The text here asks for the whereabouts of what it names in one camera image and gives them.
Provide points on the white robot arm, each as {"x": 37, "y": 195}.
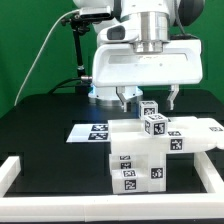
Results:
{"x": 135, "y": 49}

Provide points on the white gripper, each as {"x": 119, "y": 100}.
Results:
{"x": 116, "y": 64}

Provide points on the black camera stand pole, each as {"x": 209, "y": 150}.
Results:
{"x": 79, "y": 28}

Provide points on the white chair seat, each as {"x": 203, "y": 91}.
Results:
{"x": 156, "y": 170}

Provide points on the white U-shaped fence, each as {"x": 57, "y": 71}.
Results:
{"x": 207, "y": 205}

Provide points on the white small chair part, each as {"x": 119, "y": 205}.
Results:
{"x": 126, "y": 161}
{"x": 155, "y": 124}

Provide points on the black camera on stand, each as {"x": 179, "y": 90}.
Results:
{"x": 94, "y": 14}

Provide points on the white chair back frame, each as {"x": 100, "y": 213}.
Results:
{"x": 184, "y": 135}

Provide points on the white marker base plate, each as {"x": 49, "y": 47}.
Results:
{"x": 88, "y": 133}

